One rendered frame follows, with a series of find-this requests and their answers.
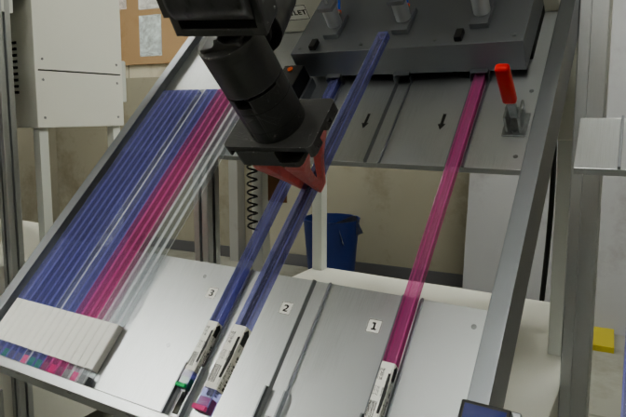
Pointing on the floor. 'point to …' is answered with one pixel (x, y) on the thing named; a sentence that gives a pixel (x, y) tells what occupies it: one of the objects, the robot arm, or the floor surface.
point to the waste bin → (336, 240)
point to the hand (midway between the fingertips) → (313, 182)
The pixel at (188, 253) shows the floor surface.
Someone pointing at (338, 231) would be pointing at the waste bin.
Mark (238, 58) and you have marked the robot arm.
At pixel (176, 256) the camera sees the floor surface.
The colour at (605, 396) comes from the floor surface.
